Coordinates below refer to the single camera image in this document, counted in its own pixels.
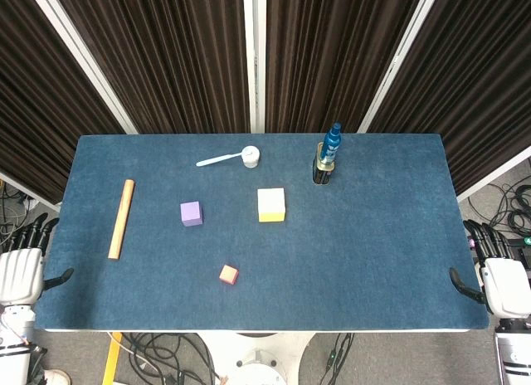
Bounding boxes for dark metal tin can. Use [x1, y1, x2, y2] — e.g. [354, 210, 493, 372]
[311, 142, 337, 185]

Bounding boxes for purple cube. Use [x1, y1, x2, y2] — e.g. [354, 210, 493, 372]
[179, 201, 204, 227]

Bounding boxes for black cable with green light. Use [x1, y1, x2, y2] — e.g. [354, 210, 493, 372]
[325, 332, 356, 380]

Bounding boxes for small red cube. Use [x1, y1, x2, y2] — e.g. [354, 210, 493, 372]
[218, 264, 240, 285]

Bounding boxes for black floor cable bundle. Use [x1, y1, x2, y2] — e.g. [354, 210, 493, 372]
[124, 332, 225, 385]
[468, 158, 531, 241]

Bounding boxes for wooden stick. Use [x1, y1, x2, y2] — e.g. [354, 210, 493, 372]
[107, 178, 136, 261]

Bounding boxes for blue spray bottle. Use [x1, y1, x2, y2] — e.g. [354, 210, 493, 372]
[322, 122, 343, 164]

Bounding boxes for black power strip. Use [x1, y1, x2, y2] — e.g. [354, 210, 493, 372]
[504, 234, 531, 264]

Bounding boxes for yellow floor tape strip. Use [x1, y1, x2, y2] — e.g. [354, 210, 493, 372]
[101, 332, 124, 385]

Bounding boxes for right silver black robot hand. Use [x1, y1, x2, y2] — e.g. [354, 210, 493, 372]
[449, 218, 531, 319]

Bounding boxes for large yellow cube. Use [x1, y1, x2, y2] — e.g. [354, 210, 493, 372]
[256, 188, 287, 223]

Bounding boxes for white toothbrush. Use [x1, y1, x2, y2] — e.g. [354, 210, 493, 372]
[196, 149, 255, 168]

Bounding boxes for brown pleated partition screen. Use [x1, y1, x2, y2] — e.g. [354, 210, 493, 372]
[0, 0, 138, 214]
[358, 0, 531, 202]
[49, 0, 255, 135]
[255, 0, 428, 134]

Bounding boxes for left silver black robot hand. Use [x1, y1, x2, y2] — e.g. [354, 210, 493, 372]
[0, 217, 75, 306]

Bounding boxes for grey floor cable bundle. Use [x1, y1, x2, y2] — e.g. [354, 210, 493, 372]
[0, 179, 37, 239]

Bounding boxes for small white jar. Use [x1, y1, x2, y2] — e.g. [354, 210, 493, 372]
[242, 145, 261, 169]

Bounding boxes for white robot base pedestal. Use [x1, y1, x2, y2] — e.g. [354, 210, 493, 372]
[198, 330, 316, 385]

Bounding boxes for blue table cloth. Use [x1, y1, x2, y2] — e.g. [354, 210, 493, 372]
[34, 134, 490, 331]

